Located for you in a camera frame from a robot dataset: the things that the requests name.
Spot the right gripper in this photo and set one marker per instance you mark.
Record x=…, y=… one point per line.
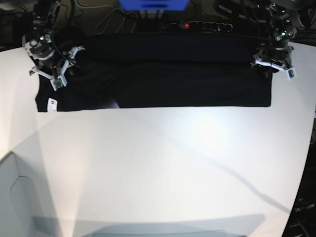
x=59, y=66

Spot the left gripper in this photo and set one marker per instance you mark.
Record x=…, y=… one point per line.
x=277, y=58

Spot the black T-shirt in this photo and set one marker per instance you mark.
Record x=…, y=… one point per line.
x=148, y=70

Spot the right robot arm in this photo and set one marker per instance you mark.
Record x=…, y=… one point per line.
x=40, y=45

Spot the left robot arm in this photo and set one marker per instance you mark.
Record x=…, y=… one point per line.
x=280, y=28

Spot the black power strip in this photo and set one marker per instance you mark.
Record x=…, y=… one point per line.
x=202, y=26

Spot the blue plastic box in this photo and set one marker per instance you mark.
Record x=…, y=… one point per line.
x=176, y=5

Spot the grey bin at table corner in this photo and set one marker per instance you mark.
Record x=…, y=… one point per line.
x=20, y=212

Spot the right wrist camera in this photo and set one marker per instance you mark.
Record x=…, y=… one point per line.
x=58, y=83

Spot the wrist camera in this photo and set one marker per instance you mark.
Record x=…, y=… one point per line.
x=291, y=73
x=58, y=83

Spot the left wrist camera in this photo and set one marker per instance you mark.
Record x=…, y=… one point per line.
x=291, y=73

